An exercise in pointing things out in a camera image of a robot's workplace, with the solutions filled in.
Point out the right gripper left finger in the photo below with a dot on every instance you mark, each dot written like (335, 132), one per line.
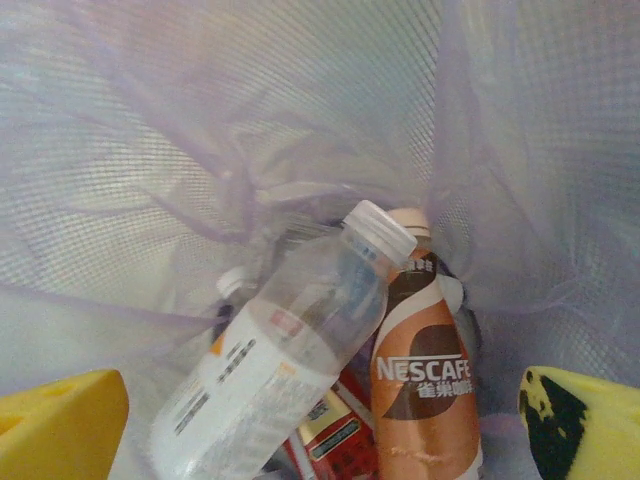
(55, 430)

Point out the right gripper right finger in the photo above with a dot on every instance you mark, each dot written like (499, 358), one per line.
(600, 430)

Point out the brown Nescafe coffee bottle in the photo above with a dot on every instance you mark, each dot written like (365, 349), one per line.
(425, 400)

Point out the white label clear bottle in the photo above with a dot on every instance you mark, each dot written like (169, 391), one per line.
(260, 380)

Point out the clear bottle white cap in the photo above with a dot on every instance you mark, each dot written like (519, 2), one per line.
(232, 282)

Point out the red gold tea bottle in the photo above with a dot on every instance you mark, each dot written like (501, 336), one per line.
(335, 435)

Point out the translucent plastic trash bin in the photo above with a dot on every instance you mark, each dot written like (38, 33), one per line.
(300, 100)

